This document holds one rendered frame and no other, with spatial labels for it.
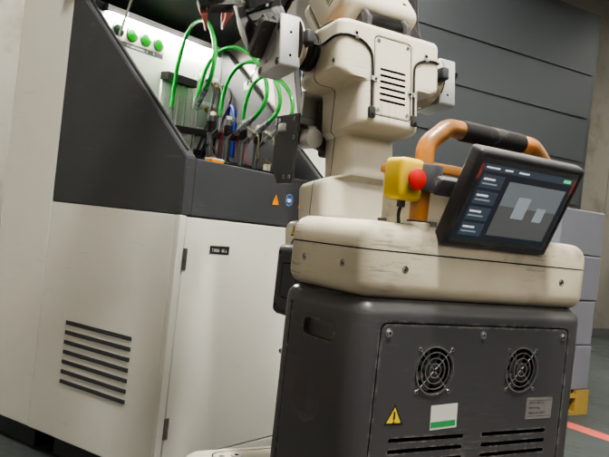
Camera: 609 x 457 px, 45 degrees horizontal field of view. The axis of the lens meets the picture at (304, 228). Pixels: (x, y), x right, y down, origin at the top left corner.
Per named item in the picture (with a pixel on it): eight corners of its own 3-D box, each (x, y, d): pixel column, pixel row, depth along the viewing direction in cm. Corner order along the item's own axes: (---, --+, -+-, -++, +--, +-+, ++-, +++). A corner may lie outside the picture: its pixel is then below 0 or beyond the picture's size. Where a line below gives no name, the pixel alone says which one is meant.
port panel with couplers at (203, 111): (194, 146, 272) (203, 63, 273) (188, 146, 274) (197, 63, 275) (217, 151, 283) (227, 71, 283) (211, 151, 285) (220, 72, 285)
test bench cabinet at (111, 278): (148, 504, 200) (179, 214, 200) (24, 448, 234) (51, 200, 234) (301, 456, 256) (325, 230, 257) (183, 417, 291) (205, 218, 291)
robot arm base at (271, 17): (263, 18, 152) (312, 32, 159) (251, 1, 158) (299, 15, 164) (247, 56, 157) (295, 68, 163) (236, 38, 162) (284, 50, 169)
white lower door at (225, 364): (160, 465, 201) (188, 217, 202) (155, 462, 203) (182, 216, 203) (300, 429, 254) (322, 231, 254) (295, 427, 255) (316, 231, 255)
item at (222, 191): (190, 216, 203) (197, 158, 203) (179, 214, 206) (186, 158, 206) (318, 230, 253) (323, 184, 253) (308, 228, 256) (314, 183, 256)
